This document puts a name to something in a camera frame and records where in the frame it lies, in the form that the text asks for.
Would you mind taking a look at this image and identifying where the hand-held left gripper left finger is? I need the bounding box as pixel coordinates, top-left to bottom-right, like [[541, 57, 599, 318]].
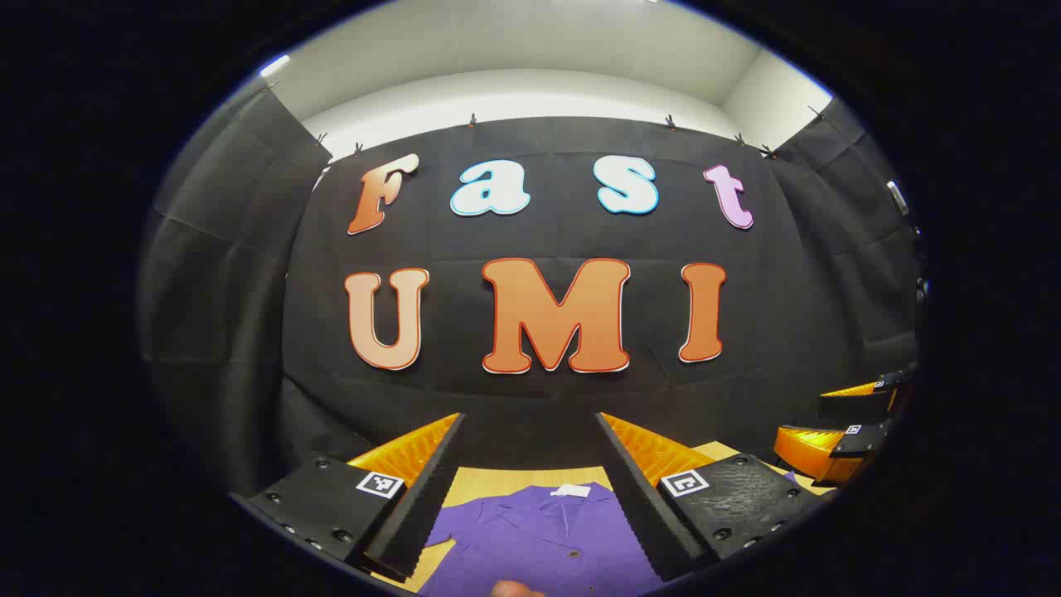
[[230, 412, 467, 583]]

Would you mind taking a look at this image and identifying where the black backdrop cloth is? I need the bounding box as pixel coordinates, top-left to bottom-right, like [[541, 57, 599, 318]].
[[137, 83, 921, 498]]

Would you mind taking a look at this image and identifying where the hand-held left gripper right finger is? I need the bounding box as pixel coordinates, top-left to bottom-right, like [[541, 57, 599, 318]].
[[593, 412, 830, 583]]

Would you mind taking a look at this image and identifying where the purple knit cardigan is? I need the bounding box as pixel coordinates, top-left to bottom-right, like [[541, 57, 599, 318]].
[[419, 483, 664, 597]]

